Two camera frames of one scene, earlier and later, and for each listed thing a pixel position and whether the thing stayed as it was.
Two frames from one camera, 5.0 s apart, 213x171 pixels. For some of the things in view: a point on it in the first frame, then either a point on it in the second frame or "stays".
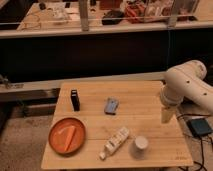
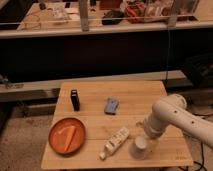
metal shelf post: x=84 y=15 stays
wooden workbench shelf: x=62 y=16 stays
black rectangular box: x=75 y=100 stays
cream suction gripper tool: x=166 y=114 -> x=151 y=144
